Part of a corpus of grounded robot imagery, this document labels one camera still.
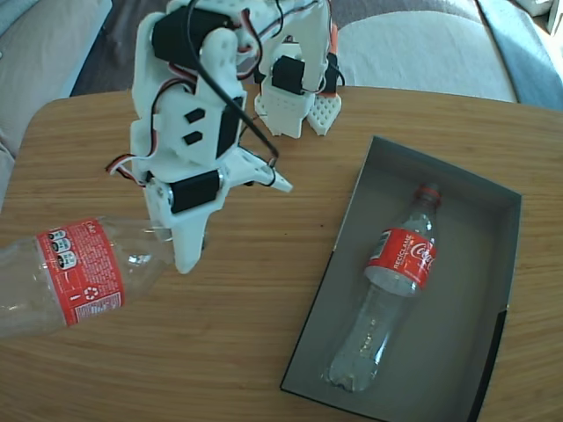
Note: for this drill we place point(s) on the grey sofa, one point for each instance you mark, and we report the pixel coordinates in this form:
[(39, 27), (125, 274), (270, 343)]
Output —
[(39, 66)]

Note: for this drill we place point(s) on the clear bottle red logo label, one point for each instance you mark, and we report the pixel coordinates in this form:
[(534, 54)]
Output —
[(402, 259)]

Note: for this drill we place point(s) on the grey cardboard box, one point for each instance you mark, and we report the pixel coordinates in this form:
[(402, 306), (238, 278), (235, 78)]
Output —
[(475, 285)]

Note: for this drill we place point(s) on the blue grey blanket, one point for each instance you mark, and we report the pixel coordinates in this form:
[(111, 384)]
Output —
[(528, 57)]

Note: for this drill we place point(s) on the orange black table clamp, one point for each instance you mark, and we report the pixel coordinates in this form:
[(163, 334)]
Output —
[(333, 66)]

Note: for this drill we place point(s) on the pale grey upholstered seat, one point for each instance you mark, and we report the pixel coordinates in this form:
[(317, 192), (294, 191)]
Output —
[(418, 57)]

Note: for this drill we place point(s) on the flat white camera mount plate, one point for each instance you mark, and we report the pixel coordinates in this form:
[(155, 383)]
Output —
[(255, 169)]

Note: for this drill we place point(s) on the dark grey rug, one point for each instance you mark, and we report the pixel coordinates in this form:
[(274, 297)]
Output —
[(114, 53)]

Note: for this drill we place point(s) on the clear bottle red text label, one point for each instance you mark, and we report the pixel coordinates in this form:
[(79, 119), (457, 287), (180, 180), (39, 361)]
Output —
[(79, 272)]

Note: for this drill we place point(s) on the teal cushion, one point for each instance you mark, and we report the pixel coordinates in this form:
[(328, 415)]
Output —
[(13, 13)]

